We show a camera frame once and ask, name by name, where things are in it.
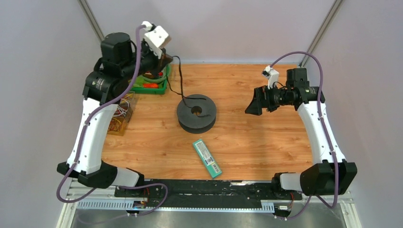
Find dark grey cable spool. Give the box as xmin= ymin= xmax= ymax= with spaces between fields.
xmin=176 ymin=94 xmax=217 ymax=134

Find aluminium frame rail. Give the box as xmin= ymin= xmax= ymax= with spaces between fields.
xmin=57 ymin=180 xmax=362 ymax=228

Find clear box of wires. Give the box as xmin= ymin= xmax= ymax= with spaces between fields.
xmin=107 ymin=92 xmax=135 ymax=136

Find green plastic tray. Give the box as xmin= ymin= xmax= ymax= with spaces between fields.
xmin=130 ymin=72 xmax=168 ymax=95

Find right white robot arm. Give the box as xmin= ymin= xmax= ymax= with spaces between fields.
xmin=245 ymin=66 xmax=357 ymax=199

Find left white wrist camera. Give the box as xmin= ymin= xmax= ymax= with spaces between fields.
xmin=142 ymin=21 xmax=172 ymax=59

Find teal rectangular box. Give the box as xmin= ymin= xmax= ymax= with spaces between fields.
xmin=192 ymin=139 xmax=222 ymax=179

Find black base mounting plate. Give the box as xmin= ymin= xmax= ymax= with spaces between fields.
xmin=114 ymin=179 xmax=302 ymax=209

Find green toy long beans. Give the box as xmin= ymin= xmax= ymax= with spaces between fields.
xmin=144 ymin=64 xmax=172 ymax=84

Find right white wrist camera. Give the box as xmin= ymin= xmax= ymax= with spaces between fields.
xmin=261 ymin=65 xmax=279 ymax=89

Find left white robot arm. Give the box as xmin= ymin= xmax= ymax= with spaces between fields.
xmin=57 ymin=31 xmax=172 ymax=197

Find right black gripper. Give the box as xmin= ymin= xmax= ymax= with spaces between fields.
xmin=245 ymin=83 xmax=293 ymax=115

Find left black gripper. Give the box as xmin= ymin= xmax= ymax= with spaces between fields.
xmin=119 ymin=38 xmax=172 ymax=81

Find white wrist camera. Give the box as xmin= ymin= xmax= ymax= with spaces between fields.
xmin=142 ymin=21 xmax=172 ymax=59
xmin=261 ymin=65 xmax=279 ymax=89

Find black cable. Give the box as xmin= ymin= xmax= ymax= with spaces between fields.
xmin=165 ymin=55 xmax=211 ymax=119

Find orange toy sausage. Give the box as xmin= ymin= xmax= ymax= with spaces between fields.
xmin=143 ymin=83 xmax=159 ymax=89

